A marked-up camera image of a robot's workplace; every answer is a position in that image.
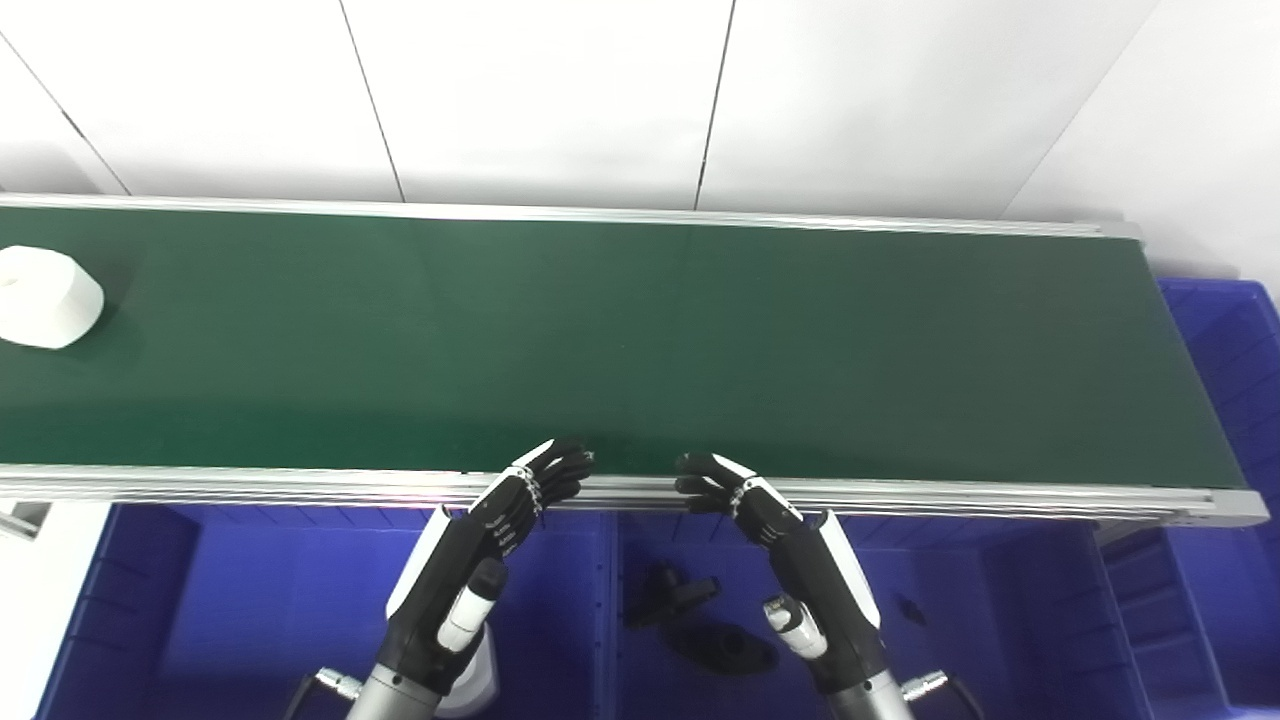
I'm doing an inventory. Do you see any green conveyor belt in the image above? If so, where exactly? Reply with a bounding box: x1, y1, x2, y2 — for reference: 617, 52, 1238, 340
0, 205, 1247, 491
0, 193, 1271, 527

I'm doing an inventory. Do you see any aluminium conveyor leg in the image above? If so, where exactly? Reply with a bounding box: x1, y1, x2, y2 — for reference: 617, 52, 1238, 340
0, 500, 51, 541

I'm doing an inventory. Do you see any white cylindrical plastic part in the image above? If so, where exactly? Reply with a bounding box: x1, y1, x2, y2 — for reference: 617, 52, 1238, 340
0, 245, 105, 350

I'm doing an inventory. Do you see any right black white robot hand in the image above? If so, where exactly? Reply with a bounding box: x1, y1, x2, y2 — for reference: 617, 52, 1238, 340
674, 451, 890, 695

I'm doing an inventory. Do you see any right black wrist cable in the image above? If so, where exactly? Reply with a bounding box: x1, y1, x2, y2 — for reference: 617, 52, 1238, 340
900, 672, 987, 720

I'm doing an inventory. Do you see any black T-shaped part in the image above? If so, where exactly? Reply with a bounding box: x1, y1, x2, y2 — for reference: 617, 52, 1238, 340
625, 565, 721, 631

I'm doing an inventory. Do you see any black oval part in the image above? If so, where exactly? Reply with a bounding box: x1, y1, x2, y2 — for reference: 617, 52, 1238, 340
668, 622, 779, 676

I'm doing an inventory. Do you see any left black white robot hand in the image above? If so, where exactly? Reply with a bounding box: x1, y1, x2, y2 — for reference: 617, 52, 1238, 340
378, 438, 595, 698

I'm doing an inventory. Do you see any blue plastic bin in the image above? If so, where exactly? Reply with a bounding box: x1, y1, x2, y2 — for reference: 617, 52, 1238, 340
600, 510, 1151, 720
35, 503, 613, 720
1100, 278, 1280, 720

